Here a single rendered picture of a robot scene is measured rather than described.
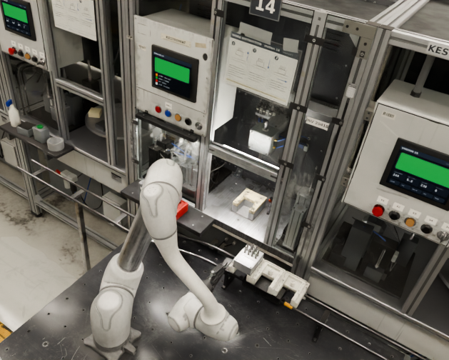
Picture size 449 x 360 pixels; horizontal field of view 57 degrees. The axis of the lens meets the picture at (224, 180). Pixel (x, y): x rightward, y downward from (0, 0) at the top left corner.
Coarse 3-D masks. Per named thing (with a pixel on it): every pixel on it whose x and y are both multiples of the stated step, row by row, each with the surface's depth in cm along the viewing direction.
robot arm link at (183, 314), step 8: (184, 296) 176; (192, 296) 175; (176, 304) 172; (184, 304) 171; (192, 304) 171; (200, 304) 171; (176, 312) 168; (184, 312) 169; (192, 312) 168; (168, 320) 169; (176, 320) 167; (184, 320) 167; (192, 320) 168; (176, 328) 168; (184, 328) 168
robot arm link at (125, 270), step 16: (160, 160) 157; (160, 176) 147; (176, 176) 151; (144, 224) 161; (128, 240) 169; (144, 240) 167; (128, 256) 173; (112, 272) 178; (128, 272) 178; (128, 288) 180
